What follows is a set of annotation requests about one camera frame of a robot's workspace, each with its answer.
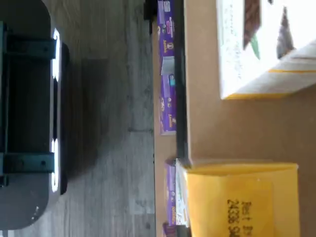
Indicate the purple snack box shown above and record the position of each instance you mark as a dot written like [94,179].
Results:
[169,106]
[166,10]
[158,148]
[168,39]
[170,187]

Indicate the purple snack box upper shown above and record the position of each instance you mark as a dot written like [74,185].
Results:
[158,148]

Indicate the black metal shelf rack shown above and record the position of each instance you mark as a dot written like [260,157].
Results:
[181,98]

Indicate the white sweet thins box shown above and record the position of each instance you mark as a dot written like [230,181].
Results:
[234,49]

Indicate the white yellow-label bar box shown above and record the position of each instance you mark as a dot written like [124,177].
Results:
[247,187]

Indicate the dark grey mobile base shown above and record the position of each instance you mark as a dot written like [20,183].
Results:
[27,98]

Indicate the dark green metal frame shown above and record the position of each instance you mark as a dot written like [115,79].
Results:
[29,48]

